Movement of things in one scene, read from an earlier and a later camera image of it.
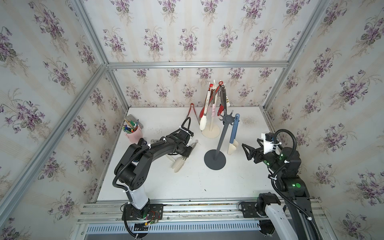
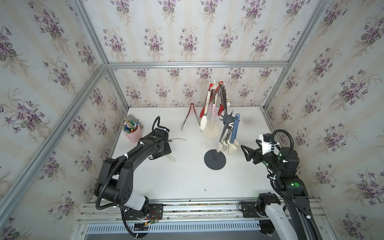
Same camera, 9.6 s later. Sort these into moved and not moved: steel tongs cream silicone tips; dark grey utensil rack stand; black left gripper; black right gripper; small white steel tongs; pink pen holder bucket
Moved: steel tongs cream silicone tips; black left gripper
Not moved: small white steel tongs; black right gripper; pink pen holder bucket; dark grey utensil rack stand
